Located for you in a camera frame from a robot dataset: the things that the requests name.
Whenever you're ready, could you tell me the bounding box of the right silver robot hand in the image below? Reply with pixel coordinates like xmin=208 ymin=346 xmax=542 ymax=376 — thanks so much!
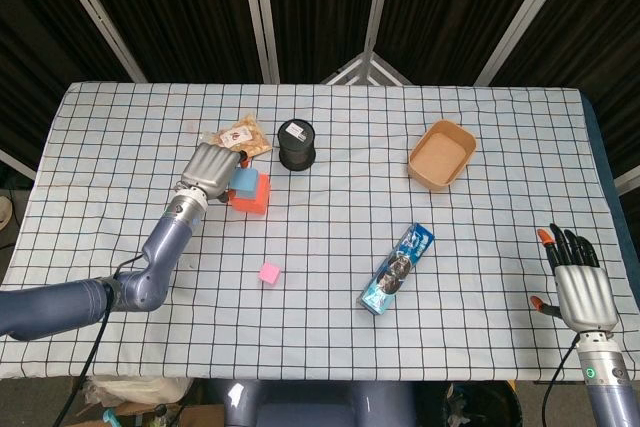
xmin=529 ymin=222 xmax=619 ymax=333

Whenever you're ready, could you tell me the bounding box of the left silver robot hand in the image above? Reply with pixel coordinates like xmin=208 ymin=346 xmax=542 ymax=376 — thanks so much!
xmin=179 ymin=141 xmax=251 ymax=204

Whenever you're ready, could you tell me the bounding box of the blue foam cube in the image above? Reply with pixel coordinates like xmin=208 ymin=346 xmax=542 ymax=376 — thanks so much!
xmin=229 ymin=167 xmax=260 ymax=200

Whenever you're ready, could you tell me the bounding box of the small pink cube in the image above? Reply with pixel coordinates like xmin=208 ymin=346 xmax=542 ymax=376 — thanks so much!
xmin=257 ymin=262 xmax=282 ymax=289

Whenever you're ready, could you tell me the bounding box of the orange foam cube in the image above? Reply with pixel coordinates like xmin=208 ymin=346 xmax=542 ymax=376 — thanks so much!
xmin=229 ymin=172 xmax=272 ymax=217

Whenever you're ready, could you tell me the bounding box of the clear peanut snack packet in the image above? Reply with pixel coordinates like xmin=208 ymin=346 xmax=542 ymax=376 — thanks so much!
xmin=201 ymin=115 xmax=274 ymax=158

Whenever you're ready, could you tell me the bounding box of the black mesh pen holder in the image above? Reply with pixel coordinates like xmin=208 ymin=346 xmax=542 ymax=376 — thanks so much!
xmin=277 ymin=118 xmax=318 ymax=171

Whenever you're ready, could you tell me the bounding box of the white checkered tablecloth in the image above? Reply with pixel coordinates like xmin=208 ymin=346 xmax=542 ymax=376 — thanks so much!
xmin=0 ymin=80 xmax=640 ymax=382

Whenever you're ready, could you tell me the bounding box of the black trash bin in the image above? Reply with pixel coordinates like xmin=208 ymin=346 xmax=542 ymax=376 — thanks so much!
xmin=439 ymin=380 xmax=524 ymax=427

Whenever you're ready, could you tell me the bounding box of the white triangular screen foot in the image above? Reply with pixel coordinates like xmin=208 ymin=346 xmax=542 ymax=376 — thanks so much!
xmin=321 ymin=50 xmax=412 ymax=87

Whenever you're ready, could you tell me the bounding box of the blue cookie package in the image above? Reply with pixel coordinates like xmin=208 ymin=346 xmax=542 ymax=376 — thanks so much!
xmin=356 ymin=222 xmax=435 ymax=318

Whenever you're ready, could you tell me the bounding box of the brown paper bowl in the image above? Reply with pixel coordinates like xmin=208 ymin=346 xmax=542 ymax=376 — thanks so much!
xmin=407 ymin=120 xmax=478 ymax=194

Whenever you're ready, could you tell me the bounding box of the white plastic bag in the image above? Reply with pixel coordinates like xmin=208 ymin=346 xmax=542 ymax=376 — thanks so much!
xmin=82 ymin=376 xmax=194 ymax=411

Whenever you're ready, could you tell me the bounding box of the brown cardboard box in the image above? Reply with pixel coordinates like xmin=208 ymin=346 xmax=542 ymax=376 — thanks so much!
xmin=74 ymin=401 xmax=226 ymax=427

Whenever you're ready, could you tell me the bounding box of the blue-grey robot torso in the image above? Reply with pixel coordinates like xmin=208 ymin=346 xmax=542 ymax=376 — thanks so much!
xmin=222 ymin=378 xmax=419 ymax=427

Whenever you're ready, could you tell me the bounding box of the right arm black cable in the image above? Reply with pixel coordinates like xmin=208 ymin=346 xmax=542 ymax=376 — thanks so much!
xmin=542 ymin=334 xmax=582 ymax=427

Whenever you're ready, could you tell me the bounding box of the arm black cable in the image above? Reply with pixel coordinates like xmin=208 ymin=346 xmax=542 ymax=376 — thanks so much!
xmin=542 ymin=334 xmax=582 ymax=427
xmin=52 ymin=255 xmax=146 ymax=427

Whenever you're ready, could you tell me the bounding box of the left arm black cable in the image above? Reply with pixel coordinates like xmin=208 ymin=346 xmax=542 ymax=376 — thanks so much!
xmin=52 ymin=255 xmax=146 ymax=427

